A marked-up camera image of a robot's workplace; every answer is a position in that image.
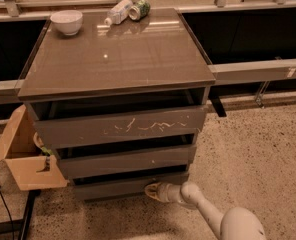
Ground clear plastic bottle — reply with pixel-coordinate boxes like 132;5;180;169
104;0;133;26

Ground black cable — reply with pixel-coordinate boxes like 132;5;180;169
0;148;16;240

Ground grey metal railing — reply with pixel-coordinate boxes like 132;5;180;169
0;59;296;105

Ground grey bottom drawer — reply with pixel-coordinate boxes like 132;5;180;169
73;165;189;200

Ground open cardboard box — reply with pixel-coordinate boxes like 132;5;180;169
0;105;68;191

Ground white ceramic bowl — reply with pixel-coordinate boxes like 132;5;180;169
50;10;83;36

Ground grey drawer cabinet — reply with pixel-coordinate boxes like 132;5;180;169
17;7;216;185

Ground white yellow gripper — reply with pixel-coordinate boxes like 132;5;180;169
144;182;182;203

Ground grey middle drawer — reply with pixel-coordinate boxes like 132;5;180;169
57;134;196;179

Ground green drink can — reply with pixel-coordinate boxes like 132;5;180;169
129;0;150;21

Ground scratched grey top drawer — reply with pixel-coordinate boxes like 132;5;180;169
30;90;209;150

